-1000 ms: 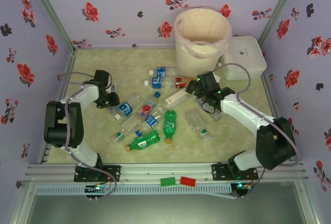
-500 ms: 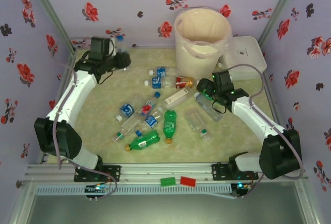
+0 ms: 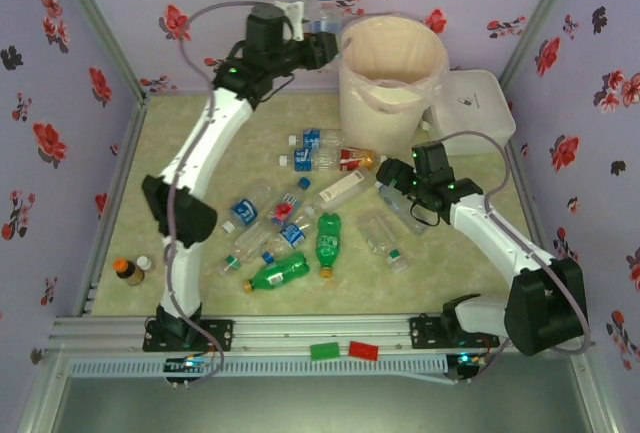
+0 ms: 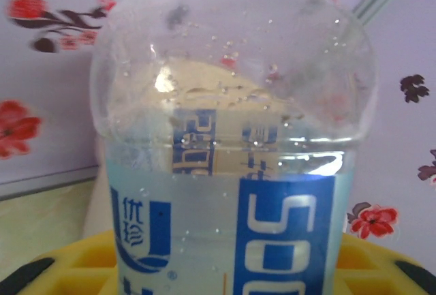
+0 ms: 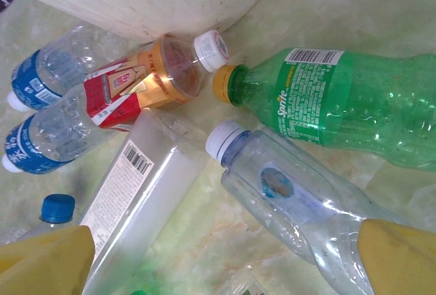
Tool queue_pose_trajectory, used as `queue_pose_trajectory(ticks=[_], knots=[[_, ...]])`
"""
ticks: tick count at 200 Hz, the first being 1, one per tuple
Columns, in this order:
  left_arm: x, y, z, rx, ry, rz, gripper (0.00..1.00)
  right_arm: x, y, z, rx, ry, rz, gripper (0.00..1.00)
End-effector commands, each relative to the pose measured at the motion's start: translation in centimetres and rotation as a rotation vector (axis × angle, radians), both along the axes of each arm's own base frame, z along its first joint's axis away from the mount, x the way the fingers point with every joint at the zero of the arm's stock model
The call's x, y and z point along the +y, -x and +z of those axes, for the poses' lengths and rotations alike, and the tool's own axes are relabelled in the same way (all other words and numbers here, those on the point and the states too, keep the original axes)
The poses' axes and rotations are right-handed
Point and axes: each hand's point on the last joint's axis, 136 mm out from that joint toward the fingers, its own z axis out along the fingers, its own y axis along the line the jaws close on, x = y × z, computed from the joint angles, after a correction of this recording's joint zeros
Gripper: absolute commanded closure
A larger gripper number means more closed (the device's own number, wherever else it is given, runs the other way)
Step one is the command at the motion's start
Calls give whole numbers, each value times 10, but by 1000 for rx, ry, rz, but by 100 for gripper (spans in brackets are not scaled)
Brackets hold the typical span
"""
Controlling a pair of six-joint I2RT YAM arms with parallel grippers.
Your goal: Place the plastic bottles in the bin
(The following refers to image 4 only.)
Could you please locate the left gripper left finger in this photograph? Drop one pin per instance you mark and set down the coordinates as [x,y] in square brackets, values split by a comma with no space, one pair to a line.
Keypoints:
[78,267]

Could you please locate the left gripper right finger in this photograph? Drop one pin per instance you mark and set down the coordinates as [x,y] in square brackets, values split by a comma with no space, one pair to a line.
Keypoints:
[371,271]

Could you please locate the clear water bottle blue label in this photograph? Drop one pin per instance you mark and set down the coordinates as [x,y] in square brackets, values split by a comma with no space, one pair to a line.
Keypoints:
[221,206]

